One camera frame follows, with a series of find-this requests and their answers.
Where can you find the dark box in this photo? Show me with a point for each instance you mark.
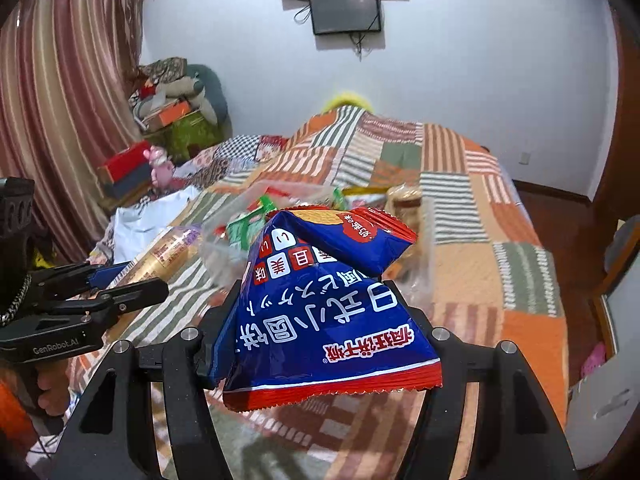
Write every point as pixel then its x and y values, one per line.
pixel 127 187

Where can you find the green white snack packet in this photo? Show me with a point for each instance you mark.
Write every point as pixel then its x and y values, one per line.
pixel 339 200

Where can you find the yellow fuzzy cushion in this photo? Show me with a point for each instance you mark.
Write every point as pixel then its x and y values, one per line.
pixel 345 100

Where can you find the red box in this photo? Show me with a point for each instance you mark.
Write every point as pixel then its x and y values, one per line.
pixel 122 162

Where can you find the pink plush toy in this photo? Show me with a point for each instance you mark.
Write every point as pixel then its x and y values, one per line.
pixel 161 167

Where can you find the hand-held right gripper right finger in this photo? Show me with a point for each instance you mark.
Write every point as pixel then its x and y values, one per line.
pixel 442 355

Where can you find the gold biscuit roll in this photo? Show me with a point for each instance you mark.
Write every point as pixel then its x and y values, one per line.
pixel 165 255

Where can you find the clear green-striped snack packet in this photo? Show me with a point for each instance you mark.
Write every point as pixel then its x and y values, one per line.
pixel 247 227

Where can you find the white cloth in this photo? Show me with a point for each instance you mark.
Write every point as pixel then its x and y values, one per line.
pixel 145 220

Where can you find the orange box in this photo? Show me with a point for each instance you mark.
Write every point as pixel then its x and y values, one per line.
pixel 170 115

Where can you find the small black monitor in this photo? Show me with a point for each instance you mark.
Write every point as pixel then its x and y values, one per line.
pixel 345 10

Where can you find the clear plastic container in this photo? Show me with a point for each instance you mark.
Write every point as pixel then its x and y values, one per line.
pixel 425 260

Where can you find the green box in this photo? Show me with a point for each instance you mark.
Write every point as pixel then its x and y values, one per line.
pixel 195 135

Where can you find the white plastic stool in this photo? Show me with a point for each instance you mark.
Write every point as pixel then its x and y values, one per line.
pixel 605 405

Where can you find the striped curtain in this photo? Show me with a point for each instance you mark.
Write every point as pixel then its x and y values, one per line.
pixel 65 110

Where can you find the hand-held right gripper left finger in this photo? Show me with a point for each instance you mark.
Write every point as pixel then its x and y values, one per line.
pixel 197 355

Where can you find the pile of clothes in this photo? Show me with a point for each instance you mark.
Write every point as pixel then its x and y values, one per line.
pixel 175 85

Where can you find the blue snack packet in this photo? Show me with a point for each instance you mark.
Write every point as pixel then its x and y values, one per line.
pixel 325 325

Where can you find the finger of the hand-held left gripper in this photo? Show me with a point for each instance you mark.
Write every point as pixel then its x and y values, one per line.
pixel 135 292
pixel 107 276

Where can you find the wall socket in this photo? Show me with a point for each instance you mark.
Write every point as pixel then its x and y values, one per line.
pixel 524 158

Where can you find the person's left hand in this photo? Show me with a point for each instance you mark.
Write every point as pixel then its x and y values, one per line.
pixel 52 382

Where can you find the wooden chair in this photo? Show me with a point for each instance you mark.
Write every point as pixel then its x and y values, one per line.
pixel 622 270

